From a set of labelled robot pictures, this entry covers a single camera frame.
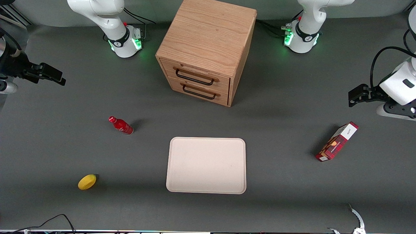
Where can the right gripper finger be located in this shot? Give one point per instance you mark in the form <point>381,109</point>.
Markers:
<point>52,71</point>
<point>48,79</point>

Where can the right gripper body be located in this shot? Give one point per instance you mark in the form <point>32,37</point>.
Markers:
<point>15,64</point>

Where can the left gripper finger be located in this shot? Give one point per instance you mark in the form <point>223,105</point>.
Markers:
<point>377,94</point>
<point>357,94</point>

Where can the red coke bottle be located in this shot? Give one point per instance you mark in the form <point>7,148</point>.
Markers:
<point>123,126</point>

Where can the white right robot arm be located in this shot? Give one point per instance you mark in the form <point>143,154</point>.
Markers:
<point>112,22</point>

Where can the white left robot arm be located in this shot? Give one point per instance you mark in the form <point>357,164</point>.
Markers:
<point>307,19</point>

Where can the beige rectangular tray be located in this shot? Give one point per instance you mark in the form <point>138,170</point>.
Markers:
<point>206,165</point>

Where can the dark metal stand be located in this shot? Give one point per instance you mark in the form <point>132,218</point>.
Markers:
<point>16,14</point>

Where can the red plaid shortbread box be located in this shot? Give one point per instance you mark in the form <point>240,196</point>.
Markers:
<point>336,143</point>

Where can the yellow lemon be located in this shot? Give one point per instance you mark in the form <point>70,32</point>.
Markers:
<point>86,182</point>

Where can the white serrated plastic strip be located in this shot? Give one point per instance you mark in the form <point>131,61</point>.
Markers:
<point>357,216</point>

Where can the wooden drawer front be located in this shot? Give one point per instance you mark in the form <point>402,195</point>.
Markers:
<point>222,97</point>
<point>224,83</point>

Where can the wooden drawer cabinet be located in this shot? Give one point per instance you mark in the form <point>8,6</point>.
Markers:
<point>208,35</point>

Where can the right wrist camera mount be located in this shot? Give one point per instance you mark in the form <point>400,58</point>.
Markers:
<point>8,87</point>

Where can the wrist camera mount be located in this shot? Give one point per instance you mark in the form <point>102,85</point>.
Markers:
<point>8,87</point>
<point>396,110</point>

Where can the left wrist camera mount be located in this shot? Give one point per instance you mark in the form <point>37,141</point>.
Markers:
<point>396,110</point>

